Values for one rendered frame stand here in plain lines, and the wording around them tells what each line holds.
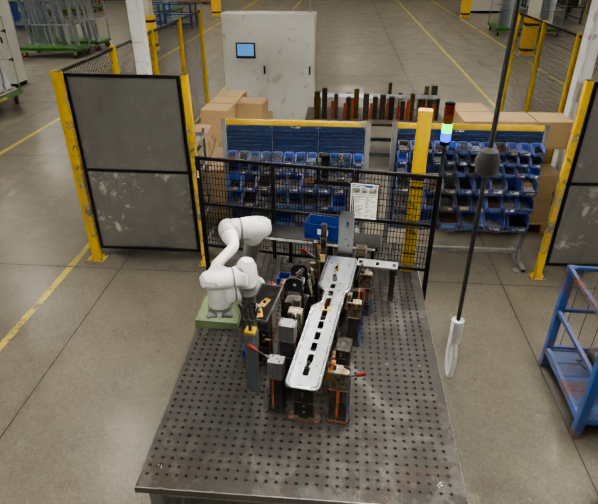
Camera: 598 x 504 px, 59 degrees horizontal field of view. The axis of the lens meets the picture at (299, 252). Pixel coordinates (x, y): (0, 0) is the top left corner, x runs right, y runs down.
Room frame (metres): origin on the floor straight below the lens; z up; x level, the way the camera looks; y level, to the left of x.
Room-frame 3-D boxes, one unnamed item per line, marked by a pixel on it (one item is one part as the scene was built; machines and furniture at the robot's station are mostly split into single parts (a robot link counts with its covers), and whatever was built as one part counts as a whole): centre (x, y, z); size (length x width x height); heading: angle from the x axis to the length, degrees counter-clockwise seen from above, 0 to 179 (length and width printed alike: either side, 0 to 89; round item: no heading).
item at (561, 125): (5.99, -2.39, 0.67); 1.20 x 0.80 x 1.35; 87
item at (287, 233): (3.63, -0.18, 1.01); 0.90 x 0.22 x 0.03; 77
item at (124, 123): (4.96, 1.61, 1.00); 1.34 x 0.14 x 2.00; 85
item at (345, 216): (3.41, -0.34, 1.17); 0.12 x 0.01 x 0.34; 77
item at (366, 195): (3.67, -0.50, 1.30); 0.23 x 0.02 x 0.31; 77
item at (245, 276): (2.30, 0.28, 1.53); 0.13 x 0.11 x 0.16; 107
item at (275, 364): (2.17, 0.13, 0.88); 0.11 x 0.10 x 0.36; 77
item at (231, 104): (7.76, 0.88, 0.52); 1.20 x 0.80 x 1.05; 172
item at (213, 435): (2.86, -0.10, 0.68); 2.56 x 1.61 x 0.04; 175
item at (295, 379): (2.68, -0.17, 1.00); 1.38 x 0.22 x 0.02; 167
